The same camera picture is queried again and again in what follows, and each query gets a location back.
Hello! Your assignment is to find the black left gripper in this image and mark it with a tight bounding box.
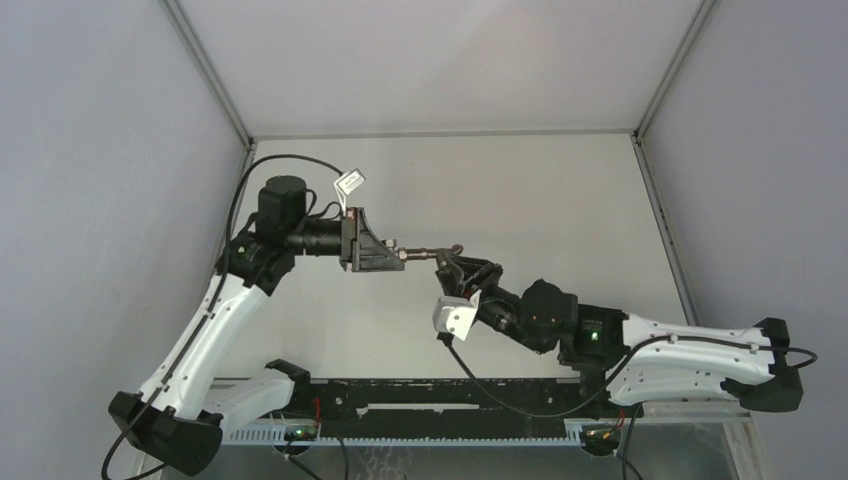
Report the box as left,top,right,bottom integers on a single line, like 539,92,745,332
287,207,404,272

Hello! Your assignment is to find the metal elbow pipe fitting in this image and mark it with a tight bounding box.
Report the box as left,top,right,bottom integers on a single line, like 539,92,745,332
383,238,407,262

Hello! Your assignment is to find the metal water faucet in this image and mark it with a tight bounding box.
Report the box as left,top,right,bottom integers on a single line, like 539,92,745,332
398,244,464,268

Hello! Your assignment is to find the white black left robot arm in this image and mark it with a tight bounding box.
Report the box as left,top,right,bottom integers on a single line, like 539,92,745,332
108,176,405,476

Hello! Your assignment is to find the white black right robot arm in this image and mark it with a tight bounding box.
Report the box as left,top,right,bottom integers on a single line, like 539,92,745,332
433,253,806,416

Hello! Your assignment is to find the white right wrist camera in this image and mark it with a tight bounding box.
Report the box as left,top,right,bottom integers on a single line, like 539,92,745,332
432,291,481,341

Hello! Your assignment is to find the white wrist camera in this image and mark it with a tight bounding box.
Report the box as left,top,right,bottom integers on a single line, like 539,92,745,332
333,168,366,213
432,291,481,341

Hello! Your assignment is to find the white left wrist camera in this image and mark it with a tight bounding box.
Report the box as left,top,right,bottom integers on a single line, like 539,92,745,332
333,168,366,213

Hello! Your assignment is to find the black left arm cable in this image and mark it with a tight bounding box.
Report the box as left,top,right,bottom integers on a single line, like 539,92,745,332
100,154,347,480

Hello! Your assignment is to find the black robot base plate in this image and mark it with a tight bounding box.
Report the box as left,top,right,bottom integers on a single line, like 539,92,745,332
279,378,620,437

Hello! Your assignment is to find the white slotted cable duct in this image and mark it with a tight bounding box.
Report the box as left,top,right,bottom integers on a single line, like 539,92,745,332
222,423,585,447

